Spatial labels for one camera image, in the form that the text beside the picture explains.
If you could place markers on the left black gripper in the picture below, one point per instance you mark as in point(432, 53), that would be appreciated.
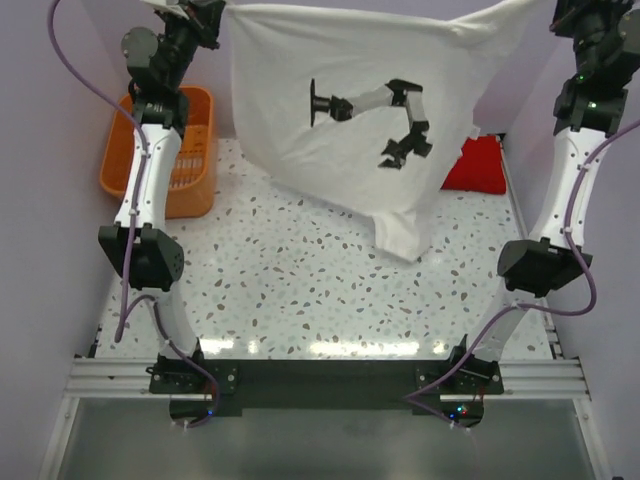
point(203, 20)

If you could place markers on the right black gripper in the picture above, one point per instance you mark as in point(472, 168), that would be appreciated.
point(569, 11)

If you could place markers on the white t shirt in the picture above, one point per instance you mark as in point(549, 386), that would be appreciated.
point(365, 110)

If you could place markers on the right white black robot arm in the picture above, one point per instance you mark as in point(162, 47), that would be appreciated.
point(588, 113)

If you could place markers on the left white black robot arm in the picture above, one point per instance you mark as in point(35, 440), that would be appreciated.
point(149, 262)

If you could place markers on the orange plastic basket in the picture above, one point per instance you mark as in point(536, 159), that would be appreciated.
point(193, 178)

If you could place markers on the red folded t shirt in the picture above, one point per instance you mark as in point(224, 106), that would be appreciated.
point(479, 168)

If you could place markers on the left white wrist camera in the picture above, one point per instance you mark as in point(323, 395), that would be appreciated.
point(173, 7)

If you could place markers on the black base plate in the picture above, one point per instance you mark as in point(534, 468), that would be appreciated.
point(227, 388)

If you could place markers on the aluminium rail frame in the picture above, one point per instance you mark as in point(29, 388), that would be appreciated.
point(110, 426)

